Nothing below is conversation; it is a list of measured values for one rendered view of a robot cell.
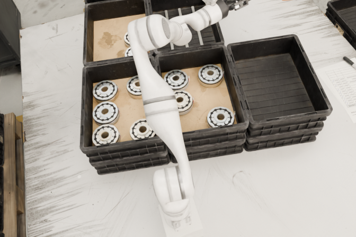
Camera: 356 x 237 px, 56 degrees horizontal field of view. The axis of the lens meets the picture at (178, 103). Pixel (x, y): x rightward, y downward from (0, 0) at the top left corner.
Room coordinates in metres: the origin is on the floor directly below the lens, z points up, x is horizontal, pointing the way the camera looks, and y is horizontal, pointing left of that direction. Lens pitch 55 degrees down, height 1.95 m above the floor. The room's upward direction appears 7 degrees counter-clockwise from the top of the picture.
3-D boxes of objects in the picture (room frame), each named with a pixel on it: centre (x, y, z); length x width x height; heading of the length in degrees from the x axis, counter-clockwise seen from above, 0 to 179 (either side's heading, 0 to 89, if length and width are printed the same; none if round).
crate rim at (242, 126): (0.78, -0.08, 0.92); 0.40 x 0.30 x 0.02; 2
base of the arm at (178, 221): (0.35, 0.05, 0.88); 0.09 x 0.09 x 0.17; 20
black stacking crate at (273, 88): (0.79, -0.38, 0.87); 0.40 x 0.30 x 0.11; 2
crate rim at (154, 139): (0.77, 0.22, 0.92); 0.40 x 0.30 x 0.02; 2
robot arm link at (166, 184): (0.35, 0.05, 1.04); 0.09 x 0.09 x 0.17; 5
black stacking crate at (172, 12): (1.18, -0.07, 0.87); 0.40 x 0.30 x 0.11; 2
